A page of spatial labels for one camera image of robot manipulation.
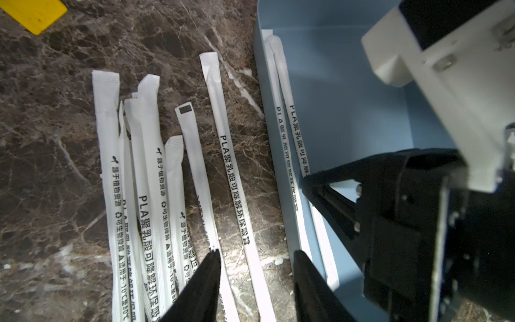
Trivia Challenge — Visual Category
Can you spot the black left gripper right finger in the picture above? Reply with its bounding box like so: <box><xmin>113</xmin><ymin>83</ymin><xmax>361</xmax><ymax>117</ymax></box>
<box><xmin>293</xmin><ymin>250</ymin><xmax>355</xmax><ymax>322</ymax></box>

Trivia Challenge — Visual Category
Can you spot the yellow block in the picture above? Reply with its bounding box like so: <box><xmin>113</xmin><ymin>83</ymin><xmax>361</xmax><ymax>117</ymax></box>
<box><xmin>1</xmin><ymin>0</ymin><xmax>68</xmax><ymax>35</ymax></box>

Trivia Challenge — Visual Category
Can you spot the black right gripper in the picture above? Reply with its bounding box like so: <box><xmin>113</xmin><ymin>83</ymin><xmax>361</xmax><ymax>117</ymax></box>
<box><xmin>302</xmin><ymin>149</ymin><xmax>514</xmax><ymax>321</ymax></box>

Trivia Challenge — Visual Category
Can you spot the blue plastic storage box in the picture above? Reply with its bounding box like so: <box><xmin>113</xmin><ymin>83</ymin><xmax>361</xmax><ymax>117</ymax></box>
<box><xmin>254</xmin><ymin>1</ymin><xmax>451</xmax><ymax>321</ymax></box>

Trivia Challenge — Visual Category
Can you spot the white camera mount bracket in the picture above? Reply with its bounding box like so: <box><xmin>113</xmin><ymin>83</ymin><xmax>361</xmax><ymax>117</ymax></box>
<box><xmin>362</xmin><ymin>1</ymin><xmax>514</xmax><ymax>193</ymax></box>

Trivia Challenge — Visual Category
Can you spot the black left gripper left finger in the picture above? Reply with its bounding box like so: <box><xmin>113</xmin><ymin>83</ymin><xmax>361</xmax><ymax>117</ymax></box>
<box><xmin>160</xmin><ymin>250</ymin><xmax>221</xmax><ymax>321</ymax></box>

